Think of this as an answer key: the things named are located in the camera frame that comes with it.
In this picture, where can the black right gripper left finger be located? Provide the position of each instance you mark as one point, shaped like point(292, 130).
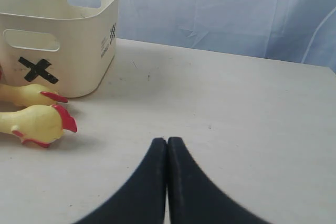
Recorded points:
point(142, 198)

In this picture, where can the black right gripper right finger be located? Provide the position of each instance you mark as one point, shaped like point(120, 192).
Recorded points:
point(193, 197)

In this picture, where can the large yellow rubber chicken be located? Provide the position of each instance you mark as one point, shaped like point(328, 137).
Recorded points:
point(39, 124)

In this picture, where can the yellow rubber chicken red collar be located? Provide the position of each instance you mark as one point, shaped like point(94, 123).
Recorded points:
point(32, 94)

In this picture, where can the cream bin black X mark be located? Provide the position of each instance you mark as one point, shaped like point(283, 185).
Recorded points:
point(65, 45)

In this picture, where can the blue backdrop curtain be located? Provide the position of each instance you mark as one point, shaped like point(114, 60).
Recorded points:
point(301, 31)

